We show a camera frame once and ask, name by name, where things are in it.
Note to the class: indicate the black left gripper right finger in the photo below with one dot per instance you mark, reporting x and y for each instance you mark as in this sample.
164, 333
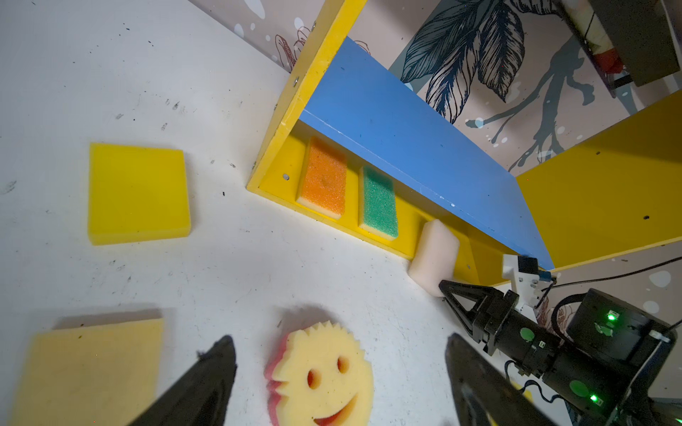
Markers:
482, 396

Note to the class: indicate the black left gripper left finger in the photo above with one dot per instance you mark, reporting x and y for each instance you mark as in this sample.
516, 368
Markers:
201, 396

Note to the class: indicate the orange scrub sponge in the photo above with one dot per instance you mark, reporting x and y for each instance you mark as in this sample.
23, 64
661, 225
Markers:
322, 185

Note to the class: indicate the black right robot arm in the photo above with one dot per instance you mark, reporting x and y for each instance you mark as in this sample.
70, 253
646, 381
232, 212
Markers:
601, 365

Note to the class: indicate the green scrub sponge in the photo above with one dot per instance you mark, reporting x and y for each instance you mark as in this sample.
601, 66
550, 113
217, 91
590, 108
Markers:
378, 213

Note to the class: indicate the pale yellow sponge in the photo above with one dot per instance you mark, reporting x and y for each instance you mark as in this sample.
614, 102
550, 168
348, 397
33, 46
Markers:
98, 375

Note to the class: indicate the yellow shelf with coloured boards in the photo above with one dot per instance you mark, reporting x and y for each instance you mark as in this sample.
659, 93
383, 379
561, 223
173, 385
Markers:
617, 193

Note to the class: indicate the small yellow square sponge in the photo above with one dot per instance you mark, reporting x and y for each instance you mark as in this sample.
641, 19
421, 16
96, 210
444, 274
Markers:
137, 194

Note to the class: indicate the smiley face sponge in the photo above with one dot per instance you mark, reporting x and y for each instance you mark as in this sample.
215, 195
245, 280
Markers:
320, 376

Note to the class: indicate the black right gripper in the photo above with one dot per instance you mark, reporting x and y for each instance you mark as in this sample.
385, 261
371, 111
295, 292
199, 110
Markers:
491, 317

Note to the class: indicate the light pink sponge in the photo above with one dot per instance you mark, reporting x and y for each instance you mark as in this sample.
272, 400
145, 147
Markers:
435, 258

